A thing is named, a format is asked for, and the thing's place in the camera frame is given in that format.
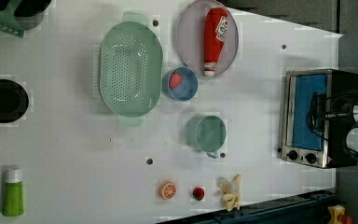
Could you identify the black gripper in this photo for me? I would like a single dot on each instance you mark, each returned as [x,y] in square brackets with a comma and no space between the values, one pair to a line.
[343,105]

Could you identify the black toaster oven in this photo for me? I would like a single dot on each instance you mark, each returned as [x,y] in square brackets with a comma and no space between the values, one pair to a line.
[307,137]

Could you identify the yellow orange object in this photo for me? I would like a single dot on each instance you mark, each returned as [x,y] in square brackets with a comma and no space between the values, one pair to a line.
[338,215]

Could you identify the green metal mug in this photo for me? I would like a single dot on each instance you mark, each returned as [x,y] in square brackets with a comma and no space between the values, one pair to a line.
[206,133]

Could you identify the peeled banana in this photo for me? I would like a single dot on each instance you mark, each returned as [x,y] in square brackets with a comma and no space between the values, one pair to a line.
[231,192]

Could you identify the red ketchup bottle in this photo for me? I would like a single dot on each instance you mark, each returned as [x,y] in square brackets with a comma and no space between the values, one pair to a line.
[215,35]

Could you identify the blue bowl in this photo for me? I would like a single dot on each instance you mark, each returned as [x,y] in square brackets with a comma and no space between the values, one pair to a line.
[186,90]

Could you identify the grey round plate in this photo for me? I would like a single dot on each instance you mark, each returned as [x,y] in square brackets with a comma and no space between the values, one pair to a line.
[189,37]

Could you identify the small red strawberry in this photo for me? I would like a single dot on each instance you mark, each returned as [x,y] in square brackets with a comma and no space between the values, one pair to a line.
[198,194]

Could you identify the red strawberry in bowl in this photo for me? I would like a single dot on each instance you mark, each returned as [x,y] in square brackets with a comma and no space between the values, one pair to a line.
[175,80]

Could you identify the orange slice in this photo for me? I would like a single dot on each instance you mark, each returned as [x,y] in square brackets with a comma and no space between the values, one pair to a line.
[167,190]

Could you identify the green perforated colander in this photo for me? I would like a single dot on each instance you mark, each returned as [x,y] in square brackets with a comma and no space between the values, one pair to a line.
[130,69]

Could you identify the black cup with spatula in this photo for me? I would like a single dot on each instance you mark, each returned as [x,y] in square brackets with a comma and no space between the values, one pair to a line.
[29,13]

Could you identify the green bottle white cap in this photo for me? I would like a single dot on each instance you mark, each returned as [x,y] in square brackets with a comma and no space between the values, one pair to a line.
[13,204]

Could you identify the green spatula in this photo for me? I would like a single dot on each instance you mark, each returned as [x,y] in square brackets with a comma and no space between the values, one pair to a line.
[8,21]

